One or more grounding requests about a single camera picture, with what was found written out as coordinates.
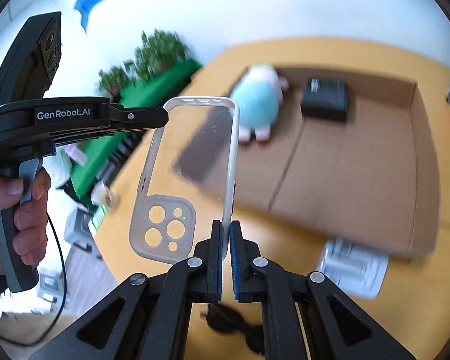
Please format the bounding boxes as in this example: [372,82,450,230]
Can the black sunglasses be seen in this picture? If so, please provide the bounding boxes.
[200,303,265,356]

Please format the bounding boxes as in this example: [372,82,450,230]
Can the clear white phone case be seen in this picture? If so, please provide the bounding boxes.
[129,96,239,264]

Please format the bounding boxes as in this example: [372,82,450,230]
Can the black UGREEN charger box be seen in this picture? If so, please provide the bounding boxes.
[301,78,350,123]

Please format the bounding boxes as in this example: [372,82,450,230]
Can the pig plush green hair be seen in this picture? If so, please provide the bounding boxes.
[230,64,289,144]

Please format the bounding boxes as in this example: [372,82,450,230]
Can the left human hand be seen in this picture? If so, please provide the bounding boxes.
[0,169,51,275]

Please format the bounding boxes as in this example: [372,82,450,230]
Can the green covered side table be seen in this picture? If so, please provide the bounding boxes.
[63,58,201,206]

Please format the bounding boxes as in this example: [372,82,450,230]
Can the white plastic blister pack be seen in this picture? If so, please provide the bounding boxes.
[316,239,389,300]

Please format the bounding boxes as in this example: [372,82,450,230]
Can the small potted green plant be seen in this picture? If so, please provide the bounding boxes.
[98,66,132,95]

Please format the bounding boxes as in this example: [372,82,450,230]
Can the paper cup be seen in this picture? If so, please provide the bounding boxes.
[91,180,118,210]

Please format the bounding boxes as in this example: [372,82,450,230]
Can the shallow cardboard box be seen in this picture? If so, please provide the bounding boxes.
[235,66,441,258]

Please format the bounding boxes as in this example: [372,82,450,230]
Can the black cable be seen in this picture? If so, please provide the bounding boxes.
[0,211,68,347]

